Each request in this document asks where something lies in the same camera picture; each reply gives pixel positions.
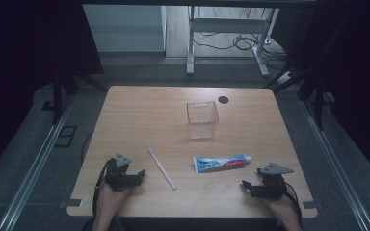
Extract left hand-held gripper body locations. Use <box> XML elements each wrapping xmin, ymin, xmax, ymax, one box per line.
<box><xmin>104</xmin><ymin>152</ymin><xmax>133</xmax><ymax>193</ymax></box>

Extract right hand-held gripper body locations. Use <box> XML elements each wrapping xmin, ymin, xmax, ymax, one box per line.
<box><xmin>255</xmin><ymin>162</ymin><xmax>295</xmax><ymax>200</ymax></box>

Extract pink toothbrush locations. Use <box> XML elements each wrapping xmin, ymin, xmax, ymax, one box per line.
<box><xmin>146</xmin><ymin>146</ymin><xmax>178</xmax><ymax>192</ymax></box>

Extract blue and white toothpaste tube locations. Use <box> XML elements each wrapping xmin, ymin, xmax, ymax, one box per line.
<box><xmin>193</xmin><ymin>153</ymin><xmax>253</xmax><ymax>174</ymax></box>

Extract clear square plastic cup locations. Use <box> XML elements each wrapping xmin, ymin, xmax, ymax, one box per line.
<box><xmin>186</xmin><ymin>100</ymin><xmax>220</xmax><ymax>141</ymax></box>

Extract person's left hand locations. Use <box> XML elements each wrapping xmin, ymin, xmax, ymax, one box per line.
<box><xmin>92</xmin><ymin>184</ymin><xmax>133</xmax><ymax>223</ymax></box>

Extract person's right hand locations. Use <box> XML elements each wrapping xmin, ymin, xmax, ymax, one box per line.
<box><xmin>265</xmin><ymin>193</ymin><xmax>303</xmax><ymax>227</ymax></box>

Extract black metal stand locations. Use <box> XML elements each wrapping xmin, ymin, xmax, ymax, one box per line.
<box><xmin>262</xmin><ymin>62</ymin><xmax>326</xmax><ymax>131</ymax></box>
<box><xmin>51</xmin><ymin>62</ymin><xmax>108</xmax><ymax>126</ymax></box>

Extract dark curtain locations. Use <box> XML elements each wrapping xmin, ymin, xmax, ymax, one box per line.
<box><xmin>271</xmin><ymin>0</ymin><xmax>370</xmax><ymax>181</ymax></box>
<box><xmin>0</xmin><ymin>0</ymin><xmax>105</xmax><ymax>182</ymax></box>

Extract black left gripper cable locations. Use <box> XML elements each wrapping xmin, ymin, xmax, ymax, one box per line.
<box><xmin>92</xmin><ymin>158</ymin><xmax>114</xmax><ymax>217</ymax></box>

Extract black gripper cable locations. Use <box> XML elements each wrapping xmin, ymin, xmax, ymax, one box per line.
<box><xmin>283</xmin><ymin>181</ymin><xmax>304</xmax><ymax>225</ymax></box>
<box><xmin>92</xmin><ymin>158</ymin><xmax>114</xmax><ymax>217</ymax></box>

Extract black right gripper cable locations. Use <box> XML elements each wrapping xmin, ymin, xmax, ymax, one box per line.
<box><xmin>283</xmin><ymin>181</ymin><xmax>304</xmax><ymax>225</ymax></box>

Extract aluminium floor rail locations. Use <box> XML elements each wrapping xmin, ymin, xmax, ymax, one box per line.
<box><xmin>299</xmin><ymin>99</ymin><xmax>370</xmax><ymax>231</ymax></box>
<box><xmin>0</xmin><ymin>95</ymin><xmax>75</xmax><ymax>231</ymax></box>

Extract black floor bracket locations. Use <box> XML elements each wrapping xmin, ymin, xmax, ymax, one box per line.
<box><xmin>53</xmin><ymin>124</ymin><xmax>78</xmax><ymax>149</ymax></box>

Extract black floor cables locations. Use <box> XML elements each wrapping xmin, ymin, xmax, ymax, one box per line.
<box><xmin>192</xmin><ymin>8</ymin><xmax>289</xmax><ymax>71</ymax></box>

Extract white metal desk frame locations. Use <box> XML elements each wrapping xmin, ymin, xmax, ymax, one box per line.
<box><xmin>186</xmin><ymin>5</ymin><xmax>280</xmax><ymax>78</ymax></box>

